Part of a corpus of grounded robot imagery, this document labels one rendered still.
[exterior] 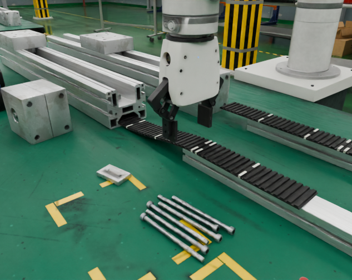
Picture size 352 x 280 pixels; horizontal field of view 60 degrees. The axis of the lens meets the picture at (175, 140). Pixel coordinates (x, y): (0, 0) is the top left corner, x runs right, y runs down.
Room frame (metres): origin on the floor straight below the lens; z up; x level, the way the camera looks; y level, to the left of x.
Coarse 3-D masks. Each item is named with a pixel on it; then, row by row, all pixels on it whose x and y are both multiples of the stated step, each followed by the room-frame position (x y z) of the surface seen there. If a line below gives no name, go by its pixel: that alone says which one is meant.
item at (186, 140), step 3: (192, 135) 0.51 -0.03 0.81; (195, 135) 0.51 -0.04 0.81; (186, 138) 0.50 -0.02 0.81; (189, 138) 0.50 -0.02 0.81; (192, 138) 0.49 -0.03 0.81; (195, 138) 0.49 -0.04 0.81; (198, 138) 0.50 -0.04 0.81; (180, 141) 0.48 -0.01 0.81; (183, 141) 0.49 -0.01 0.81; (186, 141) 0.48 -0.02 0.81; (189, 141) 0.48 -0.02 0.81; (174, 144) 0.48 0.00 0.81; (177, 144) 0.48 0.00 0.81; (180, 144) 0.47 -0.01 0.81; (183, 144) 0.47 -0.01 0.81
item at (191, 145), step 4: (196, 140) 0.49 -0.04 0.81; (200, 140) 0.49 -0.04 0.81; (204, 140) 0.48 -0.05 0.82; (208, 140) 0.49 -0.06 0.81; (188, 144) 0.47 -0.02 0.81; (192, 144) 0.47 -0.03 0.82; (196, 144) 0.47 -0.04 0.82; (200, 144) 0.47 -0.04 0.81; (184, 148) 0.46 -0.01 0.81; (188, 148) 0.45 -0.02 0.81
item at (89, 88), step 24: (0, 48) 1.17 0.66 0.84; (48, 48) 1.06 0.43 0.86; (24, 72) 0.99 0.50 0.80; (48, 72) 0.85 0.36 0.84; (72, 72) 0.75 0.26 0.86; (96, 72) 0.78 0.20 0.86; (72, 96) 0.73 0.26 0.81; (96, 96) 0.65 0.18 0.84; (120, 96) 0.67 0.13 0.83; (144, 96) 0.67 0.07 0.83; (96, 120) 0.64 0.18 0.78
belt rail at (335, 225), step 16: (192, 160) 0.45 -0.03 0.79; (224, 176) 0.41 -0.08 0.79; (240, 192) 0.38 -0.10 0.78; (256, 192) 0.36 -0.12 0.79; (272, 208) 0.33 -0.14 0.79; (288, 208) 0.32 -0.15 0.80; (304, 208) 0.31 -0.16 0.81; (320, 208) 0.31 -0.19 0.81; (336, 208) 0.31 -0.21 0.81; (304, 224) 0.30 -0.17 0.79; (320, 224) 0.29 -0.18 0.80; (336, 224) 0.28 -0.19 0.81; (336, 240) 0.27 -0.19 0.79
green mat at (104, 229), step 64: (0, 64) 1.18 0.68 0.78; (0, 128) 0.61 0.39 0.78; (192, 128) 0.61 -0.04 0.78; (320, 128) 0.61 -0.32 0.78; (0, 192) 0.38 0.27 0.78; (64, 192) 0.38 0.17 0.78; (128, 192) 0.38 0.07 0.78; (192, 192) 0.38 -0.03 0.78; (320, 192) 0.38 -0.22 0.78; (0, 256) 0.26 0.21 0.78; (64, 256) 0.26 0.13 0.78; (128, 256) 0.26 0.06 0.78; (192, 256) 0.26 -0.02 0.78; (256, 256) 0.26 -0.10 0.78; (320, 256) 0.26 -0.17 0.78
